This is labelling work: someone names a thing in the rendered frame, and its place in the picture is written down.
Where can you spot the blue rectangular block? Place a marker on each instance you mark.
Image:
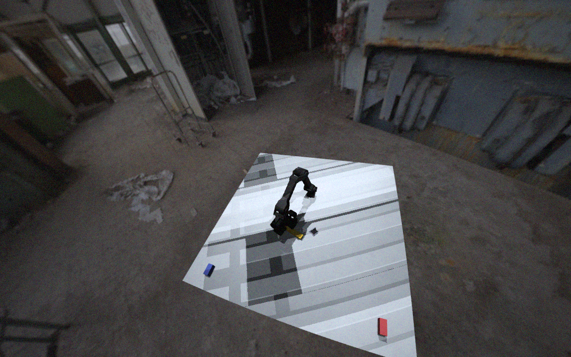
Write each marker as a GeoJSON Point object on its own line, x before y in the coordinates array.
{"type": "Point", "coordinates": [209, 269]}

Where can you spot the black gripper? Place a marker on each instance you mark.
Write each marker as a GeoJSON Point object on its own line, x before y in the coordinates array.
{"type": "Point", "coordinates": [282, 228]}

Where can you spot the red rectangular block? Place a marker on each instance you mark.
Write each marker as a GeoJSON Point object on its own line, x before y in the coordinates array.
{"type": "Point", "coordinates": [382, 327]}

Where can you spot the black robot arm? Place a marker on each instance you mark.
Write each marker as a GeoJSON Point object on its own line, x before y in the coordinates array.
{"type": "Point", "coordinates": [282, 205]}

